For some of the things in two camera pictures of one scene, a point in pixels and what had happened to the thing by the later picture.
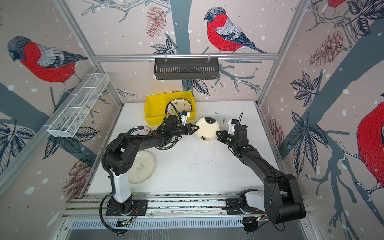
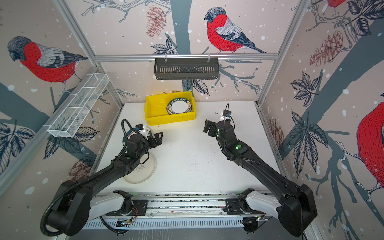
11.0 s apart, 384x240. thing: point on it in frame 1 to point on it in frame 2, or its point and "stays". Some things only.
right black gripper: [222, 137] to [215, 127]
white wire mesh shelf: [74, 110] stays
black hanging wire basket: [186, 69] stays
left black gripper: [188, 129] to [158, 140]
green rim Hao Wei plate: [169, 145] to [179, 106]
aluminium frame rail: [221, 57] stays
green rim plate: [139, 130] stays
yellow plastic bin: [155, 106] stays
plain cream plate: [144, 166] stays
